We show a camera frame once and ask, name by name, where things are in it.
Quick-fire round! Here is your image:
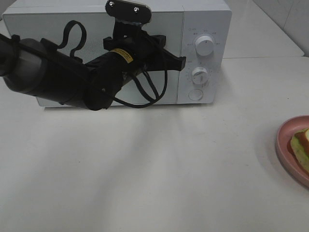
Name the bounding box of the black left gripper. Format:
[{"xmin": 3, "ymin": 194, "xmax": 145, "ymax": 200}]
[{"xmin": 103, "ymin": 34, "xmax": 186, "ymax": 75}]

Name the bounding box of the white microwave knob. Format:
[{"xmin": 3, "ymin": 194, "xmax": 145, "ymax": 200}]
[
  {"xmin": 192, "ymin": 67, "xmax": 209, "ymax": 85},
  {"xmin": 195, "ymin": 35, "xmax": 214, "ymax": 56}
]

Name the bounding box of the round white door button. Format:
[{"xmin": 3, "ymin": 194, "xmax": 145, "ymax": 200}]
[{"xmin": 188, "ymin": 89, "xmax": 203, "ymax": 101}]

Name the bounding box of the sandwich with white bread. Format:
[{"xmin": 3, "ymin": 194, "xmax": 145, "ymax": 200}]
[{"xmin": 290, "ymin": 128, "xmax": 309, "ymax": 173}]

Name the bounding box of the pink round plate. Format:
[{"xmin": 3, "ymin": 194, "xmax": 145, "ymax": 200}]
[{"xmin": 276, "ymin": 115, "xmax": 309, "ymax": 189}]

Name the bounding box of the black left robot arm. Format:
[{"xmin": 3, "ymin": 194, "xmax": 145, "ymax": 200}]
[{"xmin": 0, "ymin": 32, "xmax": 186, "ymax": 111}]

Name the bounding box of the white microwave oven body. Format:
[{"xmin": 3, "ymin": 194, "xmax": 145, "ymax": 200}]
[{"xmin": 2, "ymin": 0, "xmax": 232, "ymax": 104}]

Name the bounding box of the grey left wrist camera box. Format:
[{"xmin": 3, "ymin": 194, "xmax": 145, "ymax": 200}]
[{"xmin": 105, "ymin": 0, "xmax": 152, "ymax": 25}]

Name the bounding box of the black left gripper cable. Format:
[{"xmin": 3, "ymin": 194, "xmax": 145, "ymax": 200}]
[{"xmin": 56, "ymin": 20, "xmax": 169, "ymax": 109}]

